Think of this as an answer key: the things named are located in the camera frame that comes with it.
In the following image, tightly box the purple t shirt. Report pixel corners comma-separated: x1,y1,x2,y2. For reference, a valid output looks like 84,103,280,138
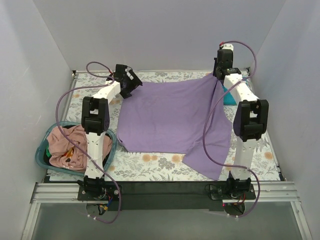
116,75,232,180

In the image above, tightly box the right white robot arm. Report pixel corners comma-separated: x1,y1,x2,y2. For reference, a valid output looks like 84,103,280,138
213,43,269,199

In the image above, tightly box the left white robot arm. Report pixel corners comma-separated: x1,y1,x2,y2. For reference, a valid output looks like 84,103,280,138
81,64,143,179

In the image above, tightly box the folded teal t shirt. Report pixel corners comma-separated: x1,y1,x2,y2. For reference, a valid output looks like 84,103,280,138
222,85,237,106

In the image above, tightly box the pink t shirt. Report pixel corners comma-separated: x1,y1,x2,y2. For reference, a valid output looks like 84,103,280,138
46,124,113,172

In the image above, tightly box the green garment in basket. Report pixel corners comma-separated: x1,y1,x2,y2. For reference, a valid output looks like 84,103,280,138
45,146,52,159

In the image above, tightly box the teal plastic basket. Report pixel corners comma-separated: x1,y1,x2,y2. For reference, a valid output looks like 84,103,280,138
35,123,118,177

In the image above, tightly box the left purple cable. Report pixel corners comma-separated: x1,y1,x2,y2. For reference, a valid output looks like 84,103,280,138
55,61,123,223

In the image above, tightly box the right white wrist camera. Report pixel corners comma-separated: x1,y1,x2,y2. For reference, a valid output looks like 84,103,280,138
219,43,234,51

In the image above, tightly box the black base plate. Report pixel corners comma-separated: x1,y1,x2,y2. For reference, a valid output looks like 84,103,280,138
77,180,258,211

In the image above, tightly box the aluminium frame rail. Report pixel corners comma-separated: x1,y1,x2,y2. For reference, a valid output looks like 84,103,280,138
31,181,312,240

